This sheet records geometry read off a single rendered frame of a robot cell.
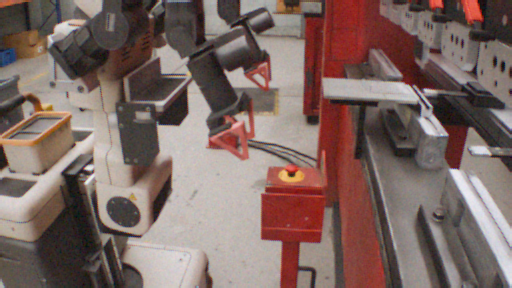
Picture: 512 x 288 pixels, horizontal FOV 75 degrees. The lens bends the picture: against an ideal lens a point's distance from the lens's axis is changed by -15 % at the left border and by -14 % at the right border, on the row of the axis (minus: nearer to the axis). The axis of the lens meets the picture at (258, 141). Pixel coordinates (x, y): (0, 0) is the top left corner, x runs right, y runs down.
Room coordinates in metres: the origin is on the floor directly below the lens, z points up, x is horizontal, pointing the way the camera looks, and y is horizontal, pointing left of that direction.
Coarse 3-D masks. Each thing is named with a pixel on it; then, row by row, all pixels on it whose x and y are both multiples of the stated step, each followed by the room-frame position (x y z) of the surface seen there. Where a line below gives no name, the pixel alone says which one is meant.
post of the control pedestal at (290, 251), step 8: (288, 248) 0.87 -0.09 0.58; (296, 248) 0.87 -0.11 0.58; (288, 256) 0.87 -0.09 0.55; (296, 256) 0.87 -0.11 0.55; (280, 264) 0.88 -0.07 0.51; (288, 264) 0.87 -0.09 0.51; (296, 264) 0.87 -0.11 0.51; (280, 272) 0.88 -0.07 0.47; (288, 272) 0.87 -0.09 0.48; (296, 272) 0.87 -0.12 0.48; (280, 280) 0.88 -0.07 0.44; (288, 280) 0.87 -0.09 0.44; (296, 280) 0.87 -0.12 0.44
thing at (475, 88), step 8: (464, 88) 1.06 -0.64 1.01; (472, 88) 1.02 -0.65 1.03; (480, 88) 1.00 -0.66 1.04; (456, 96) 1.02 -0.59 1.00; (464, 96) 1.02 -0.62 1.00; (472, 96) 0.99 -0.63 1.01; (480, 96) 0.97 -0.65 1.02; (488, 96) 0.97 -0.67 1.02; (472, 104) 0.98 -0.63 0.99; (480, 104) 0.97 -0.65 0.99; (488, 104) 0.97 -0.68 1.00; (496, 104) 0.96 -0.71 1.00; (504, 104) 0.96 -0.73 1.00
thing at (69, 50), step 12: (84, 24) 0.71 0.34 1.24; (72, 36) 0.70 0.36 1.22; (84, 36) 0.70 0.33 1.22; (48, 48) 0.68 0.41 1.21; (60, 48) 0.69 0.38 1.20; (72, 48) 0.69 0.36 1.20; (84, 48) 0.70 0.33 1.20; (96, 48) 0.70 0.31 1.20; (60, 60) 0.67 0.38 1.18; (72, 60) 0.69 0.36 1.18; (84, 60) 0.70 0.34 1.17; (96, 60) 0.71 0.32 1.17; (72, 72) 0.67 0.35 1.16; (84, 72) 0.70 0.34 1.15
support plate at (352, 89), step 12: (324, 84) 1.10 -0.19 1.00; (336, 84) 1.10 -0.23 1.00; (348, 84) 1.11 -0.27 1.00; (360, 84) 1.11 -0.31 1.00; (372, 84) 1.12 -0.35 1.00; (384, 84) 1.12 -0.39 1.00; (396, 84) 1.12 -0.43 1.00; (324, 96) 1.00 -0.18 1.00; (336, 96) 1.00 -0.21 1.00; (348, 96) 0.99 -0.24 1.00; (360, 96) 0.99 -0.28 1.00; (372, 96) 1.00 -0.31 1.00; (396, 96) 1.00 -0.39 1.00; (408, 96) 1.00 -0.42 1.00
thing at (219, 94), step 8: (216, 80) 0.67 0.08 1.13; (224, 80) 0.68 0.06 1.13; (200, 88) 0.68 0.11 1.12; (208, 88) 0.67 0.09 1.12; (216, 88) 0.67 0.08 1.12; (224, 88) 0.68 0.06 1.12; (232, 88) 0.69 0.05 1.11; (208, 96) 0.67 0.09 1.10; (216, 96) 0.67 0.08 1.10; (224, 96) 0.67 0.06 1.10; (232, 96) 0.68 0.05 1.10; (240, 96) 0.71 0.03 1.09; (208, 104) 0.68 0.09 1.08; (216, 104) 0.67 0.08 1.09; (224, 104) 0.67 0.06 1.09; (232, 104) 0.67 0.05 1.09; (240, 104) 0.69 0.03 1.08; (216, 112) 0.67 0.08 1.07; (224, 112) 0.65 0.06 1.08; (232, 112) 0.64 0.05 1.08; (208, 120) 0.65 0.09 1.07
